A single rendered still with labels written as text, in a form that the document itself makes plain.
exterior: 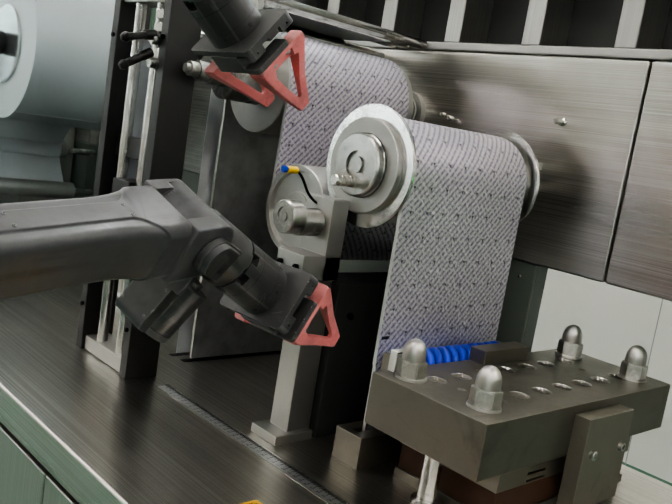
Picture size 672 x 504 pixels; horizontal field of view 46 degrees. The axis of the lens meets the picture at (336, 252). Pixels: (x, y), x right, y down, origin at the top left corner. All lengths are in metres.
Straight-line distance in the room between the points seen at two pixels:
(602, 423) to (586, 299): 2.89
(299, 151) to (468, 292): 0.30
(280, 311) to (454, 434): 0.21
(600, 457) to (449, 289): 0.26
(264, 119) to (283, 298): 0.40
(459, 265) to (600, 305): 2.80
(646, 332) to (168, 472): 3.00
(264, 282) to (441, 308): 0.31
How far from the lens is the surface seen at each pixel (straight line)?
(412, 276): 0.95
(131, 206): 0.62
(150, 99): 1.13
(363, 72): 1.19
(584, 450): 0.94
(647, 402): 1.09
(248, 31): 0.80
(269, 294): 0.78
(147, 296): 0.73
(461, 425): 0.82
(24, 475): 1.13
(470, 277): 1.04
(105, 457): 0.92
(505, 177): 1.06
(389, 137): 0.92
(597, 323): 3.80
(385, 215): 0.92
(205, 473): 0.90
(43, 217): 0.56
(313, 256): 0.93
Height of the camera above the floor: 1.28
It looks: 9 degrees down
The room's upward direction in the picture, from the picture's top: 9 degrees clockwise
